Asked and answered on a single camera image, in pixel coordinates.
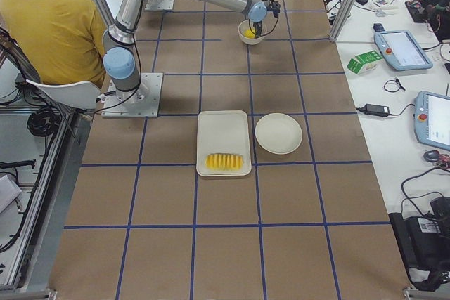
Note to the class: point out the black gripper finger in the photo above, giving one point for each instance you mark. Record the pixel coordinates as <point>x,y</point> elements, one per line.
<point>258,29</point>

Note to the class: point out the yellow lemon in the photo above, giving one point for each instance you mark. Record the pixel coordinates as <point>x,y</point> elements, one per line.
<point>249,34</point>

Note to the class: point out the white ceramic bowl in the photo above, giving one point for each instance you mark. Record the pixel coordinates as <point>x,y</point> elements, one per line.
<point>247,24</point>

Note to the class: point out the white round plate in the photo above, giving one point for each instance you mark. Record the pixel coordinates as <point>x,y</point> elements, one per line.
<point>278,133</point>

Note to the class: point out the white rectangular tray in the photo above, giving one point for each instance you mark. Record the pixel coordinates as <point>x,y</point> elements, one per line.
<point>224,131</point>

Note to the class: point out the green white carton box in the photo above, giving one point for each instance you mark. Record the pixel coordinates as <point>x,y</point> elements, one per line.
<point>364,62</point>

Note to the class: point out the black power adapter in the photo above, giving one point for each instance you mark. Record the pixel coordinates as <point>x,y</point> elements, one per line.
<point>374,110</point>

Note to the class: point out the sliced yellow fruit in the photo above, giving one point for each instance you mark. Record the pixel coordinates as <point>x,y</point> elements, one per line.
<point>224,161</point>

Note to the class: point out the upper blue teach pendant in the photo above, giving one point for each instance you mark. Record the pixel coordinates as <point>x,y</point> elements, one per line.
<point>401,51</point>

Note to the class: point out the blue teach pendant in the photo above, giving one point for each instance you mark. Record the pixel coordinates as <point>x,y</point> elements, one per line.
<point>431,119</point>
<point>401,51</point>

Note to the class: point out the white chair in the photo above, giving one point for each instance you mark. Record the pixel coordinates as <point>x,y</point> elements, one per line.
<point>80,95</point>

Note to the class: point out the lower blue teach pendant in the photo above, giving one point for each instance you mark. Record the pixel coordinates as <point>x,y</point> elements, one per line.
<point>431,119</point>

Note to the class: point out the person in yellow shirt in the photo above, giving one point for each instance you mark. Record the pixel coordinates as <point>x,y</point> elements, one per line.
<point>62,39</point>

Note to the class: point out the black case bottom right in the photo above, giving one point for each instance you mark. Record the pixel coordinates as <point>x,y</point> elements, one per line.
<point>424,244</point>

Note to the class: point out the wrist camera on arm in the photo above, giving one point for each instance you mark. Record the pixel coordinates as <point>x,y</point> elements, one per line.
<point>274,7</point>

